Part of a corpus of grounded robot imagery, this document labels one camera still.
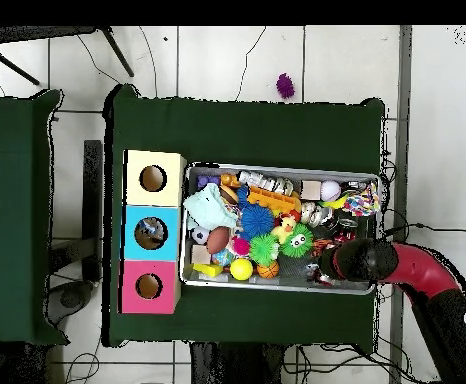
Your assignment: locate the mint green cloth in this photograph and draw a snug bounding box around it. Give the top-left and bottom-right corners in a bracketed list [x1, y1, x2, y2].
[182, 182, 240, 231]

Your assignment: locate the orange toy building block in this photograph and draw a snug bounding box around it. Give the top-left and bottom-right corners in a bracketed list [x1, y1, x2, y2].
[246, 185, 303, 214]

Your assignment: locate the silver toy robot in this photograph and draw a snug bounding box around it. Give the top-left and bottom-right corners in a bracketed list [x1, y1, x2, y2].
[236, 170, 294, 196]

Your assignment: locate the green spiky ball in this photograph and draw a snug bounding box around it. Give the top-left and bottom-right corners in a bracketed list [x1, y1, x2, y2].
[248, 222, 315, 267]

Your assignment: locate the clear bottle with blue label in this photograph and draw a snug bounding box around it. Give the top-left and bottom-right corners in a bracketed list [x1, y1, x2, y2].
[137, 218, 166, 242]

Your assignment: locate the purple spiky ball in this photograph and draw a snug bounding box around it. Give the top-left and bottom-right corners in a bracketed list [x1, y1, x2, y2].
[275, 72, 297, 100]

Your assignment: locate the wooden box with three holes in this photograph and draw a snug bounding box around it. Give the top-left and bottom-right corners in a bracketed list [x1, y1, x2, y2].
[117, 149, 187, 315]

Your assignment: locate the shallow metal mesh bin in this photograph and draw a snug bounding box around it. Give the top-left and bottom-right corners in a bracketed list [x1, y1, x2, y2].
[178, 161, 382, 296]

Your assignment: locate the toy hamburger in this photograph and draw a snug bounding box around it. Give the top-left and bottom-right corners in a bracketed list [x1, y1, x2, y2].
[219, 184, 240, 205]

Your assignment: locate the small soccer ball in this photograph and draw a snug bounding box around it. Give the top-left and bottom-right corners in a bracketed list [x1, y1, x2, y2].
[190, 225, 211, 245]

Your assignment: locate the yellow plush duck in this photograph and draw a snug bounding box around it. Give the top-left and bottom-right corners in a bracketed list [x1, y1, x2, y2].
[270, 215, 298, 245]

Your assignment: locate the yellow foam ball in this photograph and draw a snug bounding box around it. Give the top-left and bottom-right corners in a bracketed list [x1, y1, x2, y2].
[229, 257, 254, 282]

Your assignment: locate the black panel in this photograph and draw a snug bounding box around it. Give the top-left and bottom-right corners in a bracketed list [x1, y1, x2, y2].
[82, 139, 104, 281]

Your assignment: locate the grey stand base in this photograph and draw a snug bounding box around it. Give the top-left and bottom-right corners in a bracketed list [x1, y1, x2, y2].
[46, 279, 98, 326]

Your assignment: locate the dark green side table cloth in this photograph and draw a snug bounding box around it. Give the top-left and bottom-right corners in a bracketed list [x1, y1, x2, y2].
[0, 89, 69, 346]

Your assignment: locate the black tripod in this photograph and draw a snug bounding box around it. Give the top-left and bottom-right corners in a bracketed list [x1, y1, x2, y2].
[0, 25, 135, 86]

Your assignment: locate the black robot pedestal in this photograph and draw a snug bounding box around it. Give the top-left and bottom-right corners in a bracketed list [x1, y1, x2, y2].
[190, 342, 284, 384]

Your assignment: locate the black power cable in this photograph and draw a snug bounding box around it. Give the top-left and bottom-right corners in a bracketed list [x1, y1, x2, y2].
[382, 221, 466, 239]

